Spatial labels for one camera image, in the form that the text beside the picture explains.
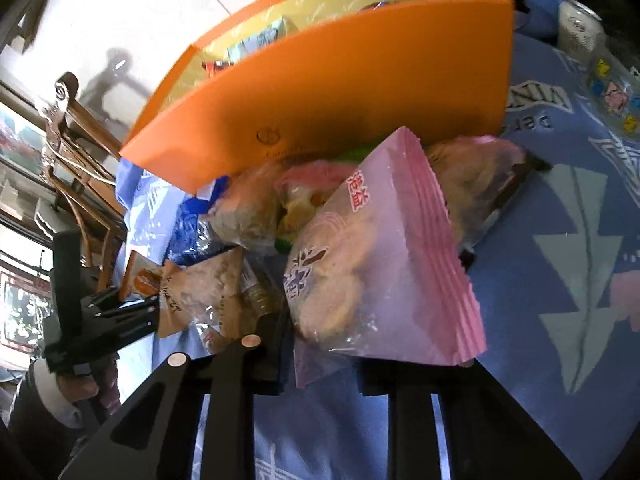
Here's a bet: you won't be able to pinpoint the pink cookie packet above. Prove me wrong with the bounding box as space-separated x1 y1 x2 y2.
282 126 488 391

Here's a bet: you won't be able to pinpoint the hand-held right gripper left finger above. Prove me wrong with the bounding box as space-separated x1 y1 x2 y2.
57 305 296 480

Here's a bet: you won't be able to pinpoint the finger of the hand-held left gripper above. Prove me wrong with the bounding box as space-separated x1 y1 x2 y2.
117 290 162 350

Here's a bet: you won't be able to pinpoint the teal snack packet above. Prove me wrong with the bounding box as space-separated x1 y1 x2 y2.
227 17 296 63

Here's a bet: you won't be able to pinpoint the brown triangular cracker packet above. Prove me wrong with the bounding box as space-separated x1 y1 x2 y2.
160 245 251 356

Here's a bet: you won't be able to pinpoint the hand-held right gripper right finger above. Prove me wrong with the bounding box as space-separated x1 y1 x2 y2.
357 350 583 480

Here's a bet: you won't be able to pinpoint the small green packet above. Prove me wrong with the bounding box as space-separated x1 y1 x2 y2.
340 142 386 163

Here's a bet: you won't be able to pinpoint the orange cardboard box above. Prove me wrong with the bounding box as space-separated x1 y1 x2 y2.
120 0 516 196

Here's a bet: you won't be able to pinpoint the person's left forearm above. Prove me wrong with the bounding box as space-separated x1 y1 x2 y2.
7 360 83 461

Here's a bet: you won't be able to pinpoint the person's left hand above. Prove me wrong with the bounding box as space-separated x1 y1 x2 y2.
59 352 122 413

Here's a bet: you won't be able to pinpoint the pink yellow snack packet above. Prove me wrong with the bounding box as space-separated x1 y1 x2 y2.
275 160 361 241

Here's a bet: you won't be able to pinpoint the brown bread packet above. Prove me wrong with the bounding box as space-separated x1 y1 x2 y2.
422 135 553 261

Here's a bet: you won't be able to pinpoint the blue snack packet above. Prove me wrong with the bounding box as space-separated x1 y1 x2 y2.
167 195 226 266

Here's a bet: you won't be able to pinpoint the clear bread packet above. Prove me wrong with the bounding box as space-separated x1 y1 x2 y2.
200 162 286 256

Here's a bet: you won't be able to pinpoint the orange snack packet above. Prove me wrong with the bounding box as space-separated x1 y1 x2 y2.
120 250 166 306

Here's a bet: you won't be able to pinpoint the clear packets at edge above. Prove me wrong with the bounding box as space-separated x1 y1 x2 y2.
557 0 640 141

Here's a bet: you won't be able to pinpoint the wooden chair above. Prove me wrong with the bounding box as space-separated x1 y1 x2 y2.
42 72 131 281

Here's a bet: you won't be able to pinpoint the blue printed tablecloth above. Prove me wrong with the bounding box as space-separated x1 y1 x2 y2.
115 0 640 480

